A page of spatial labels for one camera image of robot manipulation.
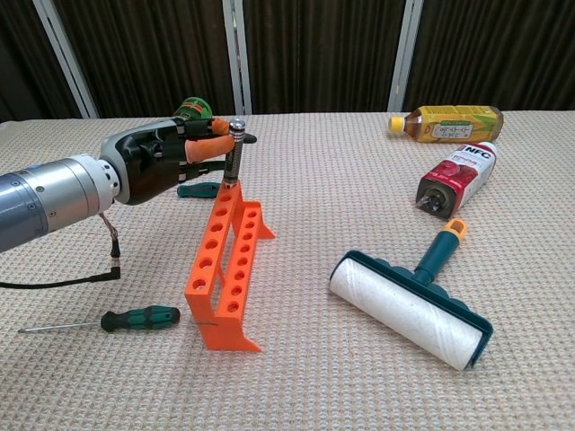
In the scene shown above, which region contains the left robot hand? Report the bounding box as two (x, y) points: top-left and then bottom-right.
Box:
(99, 115), (258, 207)

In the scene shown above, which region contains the black metal precision screwdriver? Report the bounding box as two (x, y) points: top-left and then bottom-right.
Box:
(221, 117), (246, 186)

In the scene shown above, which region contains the green black handle screwdriver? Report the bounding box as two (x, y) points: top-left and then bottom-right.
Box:
(17, 304), (181, 334)

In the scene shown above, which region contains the orange tool holder rack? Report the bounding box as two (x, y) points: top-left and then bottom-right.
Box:
(183, 180), (277, 352)

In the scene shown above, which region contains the green Pringles chips can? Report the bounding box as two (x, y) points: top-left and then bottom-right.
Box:
(172, 96), (213, 120)

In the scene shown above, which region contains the beige woven tablecloth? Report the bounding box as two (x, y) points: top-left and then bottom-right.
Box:
(0, 110), (575, 431)

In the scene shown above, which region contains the teal lint roller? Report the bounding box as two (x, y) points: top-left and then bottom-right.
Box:
(328, 217), (495, 372)

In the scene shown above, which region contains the yellow tea bottle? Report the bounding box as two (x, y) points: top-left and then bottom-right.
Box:
(387, 104), (505, 145)

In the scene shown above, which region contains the red NFC juice bottle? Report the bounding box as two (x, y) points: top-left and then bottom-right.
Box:
(415, 141), (500, 220)

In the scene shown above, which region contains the small teal handle screwdriver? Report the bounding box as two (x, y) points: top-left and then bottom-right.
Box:
(176, 179), (224, 199)

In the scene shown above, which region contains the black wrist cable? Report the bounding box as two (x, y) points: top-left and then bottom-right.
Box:
(0, 213), (122, 288)

